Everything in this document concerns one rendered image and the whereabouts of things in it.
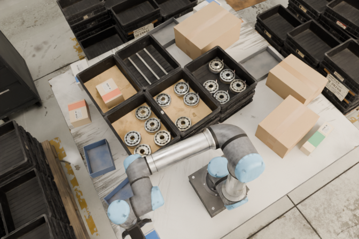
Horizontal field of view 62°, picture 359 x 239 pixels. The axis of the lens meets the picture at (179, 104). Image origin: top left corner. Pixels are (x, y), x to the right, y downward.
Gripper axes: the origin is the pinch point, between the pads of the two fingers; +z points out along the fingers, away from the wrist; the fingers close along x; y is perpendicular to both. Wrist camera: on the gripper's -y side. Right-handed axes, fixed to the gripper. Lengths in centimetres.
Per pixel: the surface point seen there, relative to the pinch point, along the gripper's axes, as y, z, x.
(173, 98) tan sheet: 67, 28, -53
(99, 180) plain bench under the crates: 49, 40, 13
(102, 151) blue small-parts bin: 65, 40, 3
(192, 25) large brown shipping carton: 110, 20, -94
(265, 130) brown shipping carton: 17, 26, -87
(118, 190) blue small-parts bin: 37, 39, 5
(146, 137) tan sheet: 53, 28, -25
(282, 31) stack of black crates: 109, 84, -194
